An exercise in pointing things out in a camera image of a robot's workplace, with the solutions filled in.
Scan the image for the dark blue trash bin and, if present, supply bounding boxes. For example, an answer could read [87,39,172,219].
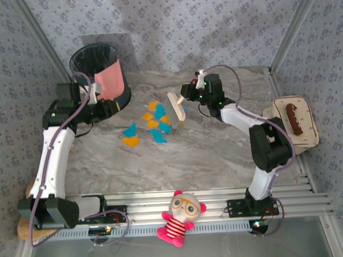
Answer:
[68,42,133,118]

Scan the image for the cream fabric pouch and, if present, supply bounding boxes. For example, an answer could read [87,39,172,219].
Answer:
[261,95,321,156]

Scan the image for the cream hand brush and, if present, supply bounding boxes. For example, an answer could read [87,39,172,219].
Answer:
[163,91,188,129]

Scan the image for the pink white plush doll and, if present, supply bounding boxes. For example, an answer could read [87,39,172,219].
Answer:
[154,188,209,248]

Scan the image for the brown toy pastry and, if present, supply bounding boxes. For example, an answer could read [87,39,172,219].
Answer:
[285,102,305,136]

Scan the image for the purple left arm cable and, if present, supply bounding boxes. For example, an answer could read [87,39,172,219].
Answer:
[21,69,131,250]

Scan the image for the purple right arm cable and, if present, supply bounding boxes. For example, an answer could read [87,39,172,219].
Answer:
[204,61,301,241]

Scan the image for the aluminium frame post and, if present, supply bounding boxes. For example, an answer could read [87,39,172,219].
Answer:
[13,0,73,86]
[265,0,328,76]

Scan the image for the grey square wall panel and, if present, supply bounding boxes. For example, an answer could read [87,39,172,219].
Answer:
[80,32,138,76]

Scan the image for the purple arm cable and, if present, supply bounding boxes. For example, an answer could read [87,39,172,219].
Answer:
[204,61,301,241]
[21,69,131,250]

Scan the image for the pink dustpan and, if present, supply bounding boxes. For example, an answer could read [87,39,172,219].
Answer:
[93,59,125,102]

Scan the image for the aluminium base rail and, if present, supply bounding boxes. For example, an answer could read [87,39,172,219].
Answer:
[34,183,335,244]

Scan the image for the brown teddy bear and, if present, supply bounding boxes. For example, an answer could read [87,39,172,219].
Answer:
[14,180,62,246]

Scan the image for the black controller board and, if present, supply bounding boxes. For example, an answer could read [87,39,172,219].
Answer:
[88,226,113,237]
[249,218,271,235]

